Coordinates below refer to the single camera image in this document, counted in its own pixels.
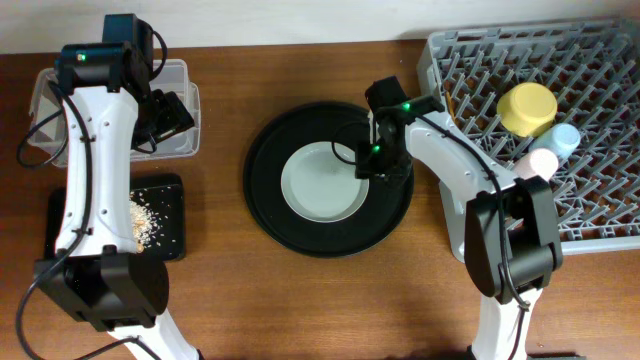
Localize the grey plate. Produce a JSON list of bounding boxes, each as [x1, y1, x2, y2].
[[280, 141, 369, 224]]

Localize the wooden chopstick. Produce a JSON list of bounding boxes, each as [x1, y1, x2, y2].
[[445, 91, 456, 123]]

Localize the food scraps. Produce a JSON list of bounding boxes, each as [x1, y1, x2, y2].
[[129, 191, 177, 253]]

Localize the yellow bowl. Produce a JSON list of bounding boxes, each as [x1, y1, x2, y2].
[[496, 82, 558, 138]]

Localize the pink cup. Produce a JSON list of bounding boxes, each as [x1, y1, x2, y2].
[[512, 148, 559, 181]]

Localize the blue cup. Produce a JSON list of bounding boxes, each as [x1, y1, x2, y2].
[[529, 123, 581, 160]]

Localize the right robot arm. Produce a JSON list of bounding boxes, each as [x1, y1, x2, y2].
[[355, 76, 563, 359]]

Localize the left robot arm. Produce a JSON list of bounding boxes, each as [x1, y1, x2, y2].
[[32, 14, 200, 359]]

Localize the grey dishwasher rack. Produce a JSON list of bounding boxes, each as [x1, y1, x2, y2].
[[417, 19, 639, 255]]

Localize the round black serving tray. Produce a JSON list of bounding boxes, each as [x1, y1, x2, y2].
[[243, 101, 414, 258]]

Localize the black rectangular tray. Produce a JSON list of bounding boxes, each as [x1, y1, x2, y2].
[[43, 173, 187, 262]]

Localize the clear plastic bin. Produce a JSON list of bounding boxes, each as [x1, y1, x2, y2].
[[27, 59, 201, 162]]

